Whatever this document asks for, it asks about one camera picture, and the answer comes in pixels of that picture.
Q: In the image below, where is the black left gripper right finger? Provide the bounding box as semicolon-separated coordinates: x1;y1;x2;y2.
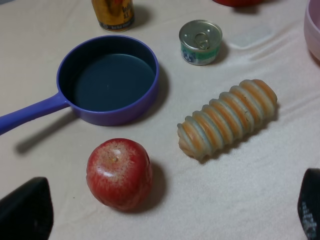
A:
297;168;320;240

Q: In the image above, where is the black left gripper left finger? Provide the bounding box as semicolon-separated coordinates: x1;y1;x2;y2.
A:
0;176;54;240

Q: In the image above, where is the orange beverage can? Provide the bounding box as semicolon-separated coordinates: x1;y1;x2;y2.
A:
91;0;135;32

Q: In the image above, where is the red apple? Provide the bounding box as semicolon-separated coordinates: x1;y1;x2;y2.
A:
86;138;153;212

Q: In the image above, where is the striped bread loaf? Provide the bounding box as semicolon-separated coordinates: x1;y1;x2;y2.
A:
177;79;278;161

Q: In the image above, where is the purple frying pan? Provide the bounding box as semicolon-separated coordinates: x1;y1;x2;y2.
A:
0;35;160;134

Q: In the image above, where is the pink plastic bowl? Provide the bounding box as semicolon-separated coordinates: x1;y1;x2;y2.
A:
303;0;320;60

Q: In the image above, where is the small green tin can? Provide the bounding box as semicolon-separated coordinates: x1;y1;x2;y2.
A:
179;19;223;66

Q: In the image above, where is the red cooking pot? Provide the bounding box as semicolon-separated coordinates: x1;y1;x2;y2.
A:
213;0;264;8

